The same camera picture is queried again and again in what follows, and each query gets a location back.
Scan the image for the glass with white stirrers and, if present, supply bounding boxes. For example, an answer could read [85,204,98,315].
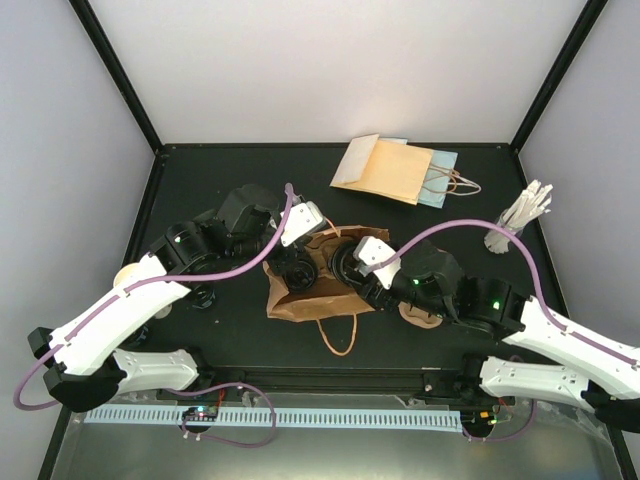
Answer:
[484,180,553,254]

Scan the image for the left black frame post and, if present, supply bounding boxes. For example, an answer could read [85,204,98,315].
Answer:
[69,0,163,153]

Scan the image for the black frame post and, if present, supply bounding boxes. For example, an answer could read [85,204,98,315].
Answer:
[510,0,608,154]
[69,0,163,153]

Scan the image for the stacked paper cups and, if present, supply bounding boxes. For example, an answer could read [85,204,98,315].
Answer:
[113,262,147,290]

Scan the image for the right black frame post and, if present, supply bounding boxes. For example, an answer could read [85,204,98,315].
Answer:
[510,0,608,154]

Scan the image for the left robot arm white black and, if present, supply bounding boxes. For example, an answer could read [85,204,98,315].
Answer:
[28,184,326,413]

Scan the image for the flat white paper bag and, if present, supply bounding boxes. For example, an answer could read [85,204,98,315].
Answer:
[331,134,379,187]

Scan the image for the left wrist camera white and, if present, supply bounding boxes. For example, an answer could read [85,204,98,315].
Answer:
[280,201,327,247]

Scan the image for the black front mounting rail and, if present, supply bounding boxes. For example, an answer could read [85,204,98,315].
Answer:
[74,367,606,406]

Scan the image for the brown pulp cup carrier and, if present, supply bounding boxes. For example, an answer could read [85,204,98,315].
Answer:
[398,303,443,329]

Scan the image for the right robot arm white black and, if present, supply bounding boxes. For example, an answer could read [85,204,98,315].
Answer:
[353,236,639,433]

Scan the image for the blue slotted cable duct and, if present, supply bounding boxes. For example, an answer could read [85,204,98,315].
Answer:
[84,404,462,433]

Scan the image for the flat blue paper bag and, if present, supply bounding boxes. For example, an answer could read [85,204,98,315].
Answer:
[417,150,458,208]

